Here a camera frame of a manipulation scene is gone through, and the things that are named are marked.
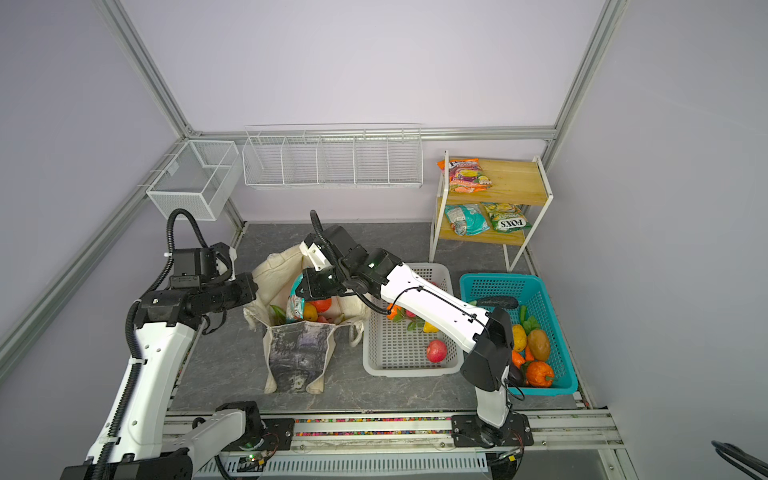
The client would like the red tomato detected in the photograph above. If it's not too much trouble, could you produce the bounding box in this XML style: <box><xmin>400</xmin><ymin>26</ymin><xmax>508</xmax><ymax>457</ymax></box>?
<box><xmin>310</xmin><ymin>299</ymin><xmax>333</xmax><ymax>313</ymax></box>

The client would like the yellow brown mango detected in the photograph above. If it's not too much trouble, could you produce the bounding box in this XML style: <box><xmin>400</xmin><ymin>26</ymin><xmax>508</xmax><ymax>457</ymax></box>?
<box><xmin>302</xmin><ymin>303</ymin><xmax>318</xmax><ymax>322</ymax></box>

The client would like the teal snack bag top shelf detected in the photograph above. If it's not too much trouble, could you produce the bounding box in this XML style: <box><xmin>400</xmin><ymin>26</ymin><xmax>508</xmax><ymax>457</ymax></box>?
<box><xmin>285</xmin><ymin>273</ymin><xmax>305</xmax><ymax>323</ymax></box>

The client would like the teal snack bag shelf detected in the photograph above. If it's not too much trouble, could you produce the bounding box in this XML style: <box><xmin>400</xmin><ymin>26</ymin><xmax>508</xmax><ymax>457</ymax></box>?
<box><xmin>285</xmin><ymin>273</ymin><xmax>305</xmax><ymax>323</ymax></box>
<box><xmin>444</xmin><ymin>204</ymin><xmax>490</xmax><ymax>237</ymax></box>

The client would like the cream canvas grocery bag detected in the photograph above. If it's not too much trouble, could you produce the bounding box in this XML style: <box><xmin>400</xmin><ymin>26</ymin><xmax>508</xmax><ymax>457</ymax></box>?
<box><xmin>243</xmin><ymin>246</ymin><xmax>372</xmax><ymax>395</ymax></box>

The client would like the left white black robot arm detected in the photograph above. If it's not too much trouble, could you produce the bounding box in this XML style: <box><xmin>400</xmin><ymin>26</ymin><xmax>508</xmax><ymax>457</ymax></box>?
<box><xmin>61</xmin><ymin>208</ymin><xmax>283</xmax><ymax>479</ymax></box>

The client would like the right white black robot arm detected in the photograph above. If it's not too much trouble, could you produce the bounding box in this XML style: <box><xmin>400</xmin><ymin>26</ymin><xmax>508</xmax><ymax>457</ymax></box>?
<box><xmin>295</xmin><ymin>211</ymin><xmax>533</xmax><ymax>449</ymax></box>

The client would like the teal snack bag lower shelf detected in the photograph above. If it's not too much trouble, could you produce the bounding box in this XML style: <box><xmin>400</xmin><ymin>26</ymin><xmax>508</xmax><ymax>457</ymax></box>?
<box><xmin>444</xmin><ymin>204</ymin><xmax>490</xmax><ymax>237</ymax></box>

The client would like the orange snack bag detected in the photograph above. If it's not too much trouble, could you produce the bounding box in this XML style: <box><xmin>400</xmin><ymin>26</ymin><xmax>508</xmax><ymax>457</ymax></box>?
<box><xmin>437</xmin><ymin>159</ymin><xmax>493</xmax><ymax>193</ymax></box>

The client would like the green Foxs candy bag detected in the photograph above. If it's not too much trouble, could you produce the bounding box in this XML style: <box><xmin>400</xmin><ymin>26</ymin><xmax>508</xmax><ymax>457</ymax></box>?
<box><xmin>482</xmin><ymin>202</ymin><xmax>531</xmax><ymax>233</ymax></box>

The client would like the small orange tangerine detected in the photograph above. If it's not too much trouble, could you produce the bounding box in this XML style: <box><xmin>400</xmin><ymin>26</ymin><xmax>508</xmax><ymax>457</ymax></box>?
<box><xmin>387</xmin><ymin>304</ymin><xmax>403</xmax><ymax>321</ymax></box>

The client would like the leafy red twig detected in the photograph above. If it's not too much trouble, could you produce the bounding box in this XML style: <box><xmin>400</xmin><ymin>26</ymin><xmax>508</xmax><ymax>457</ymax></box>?
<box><xmin>405</xmin><ymin>317</ymin><xmax>425</xmax><ymax>332</ymax></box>

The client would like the white plastic fruit basket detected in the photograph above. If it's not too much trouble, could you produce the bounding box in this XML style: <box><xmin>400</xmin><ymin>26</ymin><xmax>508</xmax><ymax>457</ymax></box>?
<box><xmin>362</xmin><ymin>262</ymin><xmax>466</xmax><ymax>379</ymax></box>

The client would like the small white mesh basket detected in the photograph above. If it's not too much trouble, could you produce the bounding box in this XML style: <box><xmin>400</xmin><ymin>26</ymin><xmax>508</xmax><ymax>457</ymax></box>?
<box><xmin>147</xmin><ymin>140</ymin><xmax>243</xmax><ymax>222</ymax></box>

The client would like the red apple front right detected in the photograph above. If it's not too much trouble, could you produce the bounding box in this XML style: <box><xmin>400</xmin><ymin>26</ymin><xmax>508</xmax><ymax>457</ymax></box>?
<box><xmin>426</xmin><ymin>340</ymin><xmax>448</xmax><ymax>364</ymax></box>

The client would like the dark eggplant green stem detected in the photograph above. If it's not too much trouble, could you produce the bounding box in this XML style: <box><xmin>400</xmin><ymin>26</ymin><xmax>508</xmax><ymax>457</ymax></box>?
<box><xmin>470</xmin><ymin>295</ymin><xmax>519</xmax><ymax>311</ymax></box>

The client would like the white wooden two-tier shelf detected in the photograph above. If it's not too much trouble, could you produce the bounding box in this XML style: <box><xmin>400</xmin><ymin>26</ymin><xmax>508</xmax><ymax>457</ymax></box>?
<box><xmin>429</xmin><ymin>153</ymin><xmax>554</xmax><ymax>272</ymax></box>

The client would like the teal plastic vegetable basket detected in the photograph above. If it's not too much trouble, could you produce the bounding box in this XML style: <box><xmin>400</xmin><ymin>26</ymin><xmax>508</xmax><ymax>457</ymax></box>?
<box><xmin>460</xmin><ymin>273</ymin><xmax>578</xmax><ymax>396</ymax></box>

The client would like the yellow vegetable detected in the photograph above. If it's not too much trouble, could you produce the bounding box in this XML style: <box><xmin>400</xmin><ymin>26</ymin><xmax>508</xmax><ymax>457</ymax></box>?
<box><xmin>512</xmin><ymin>324</ymin><xmax>527</xmax><ymax>352</ymax></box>

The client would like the orange carrot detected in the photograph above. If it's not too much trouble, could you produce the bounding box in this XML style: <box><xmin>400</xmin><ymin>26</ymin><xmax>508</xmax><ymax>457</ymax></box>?
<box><xmin>511</xmin><ymin>351</ymin><xmax>526</xmax><ymax>369</ymax></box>

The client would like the brown potato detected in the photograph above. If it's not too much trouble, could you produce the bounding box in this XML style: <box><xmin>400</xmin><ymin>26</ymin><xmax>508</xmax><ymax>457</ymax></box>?
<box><xmin>527</xmin><ymin>329</ymin><xmax>551</xmax><ymax>361</ymax></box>

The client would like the orange bell pepper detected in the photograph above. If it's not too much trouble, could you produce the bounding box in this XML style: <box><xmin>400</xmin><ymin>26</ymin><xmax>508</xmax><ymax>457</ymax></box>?
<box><xmin>524</xmin><ymin>360</ymin><xmax>556</xmax><ymax>388</ymax></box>

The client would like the long white wire basket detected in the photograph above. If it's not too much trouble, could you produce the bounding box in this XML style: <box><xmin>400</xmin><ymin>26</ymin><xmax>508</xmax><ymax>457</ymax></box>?
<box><xmin>242</xmin><ymin>123</ymin><xmax>424</xmax><ymax>188</ymax></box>

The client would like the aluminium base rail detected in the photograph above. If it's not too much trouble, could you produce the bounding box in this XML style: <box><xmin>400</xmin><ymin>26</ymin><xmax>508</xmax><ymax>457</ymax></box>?
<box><xmin>222</xmin><ymin>410</ymin><xmax>637</xmax><ymax>479</ymax></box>

